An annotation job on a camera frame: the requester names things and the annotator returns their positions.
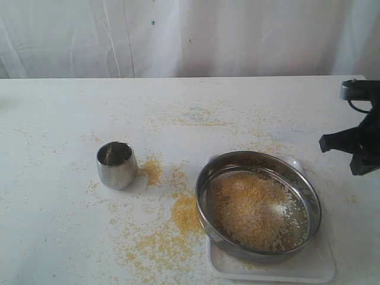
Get round steel mesh sieve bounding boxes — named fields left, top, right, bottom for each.
left=195, top=151, right=322, bottom=264

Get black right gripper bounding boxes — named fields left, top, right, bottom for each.
left=319, top=105, right=379, bottom=176

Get stainless steel cup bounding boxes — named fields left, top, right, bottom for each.
left=96, top=141, right=138, bottom=191

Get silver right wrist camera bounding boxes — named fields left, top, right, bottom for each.
left=340, top=79, right=379, bottom=102

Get white plastic tray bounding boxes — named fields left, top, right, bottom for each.
left=206, top=158, right=335, bottom=284

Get white backdrop curtain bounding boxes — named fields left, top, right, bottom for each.
left=1, top=1, right=379, bottom=80

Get yellow millet grain pile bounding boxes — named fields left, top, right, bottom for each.
left=171, top=194, right=202, bottom=235

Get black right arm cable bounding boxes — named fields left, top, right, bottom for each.
left=347, top=99, right=373, bottom=114

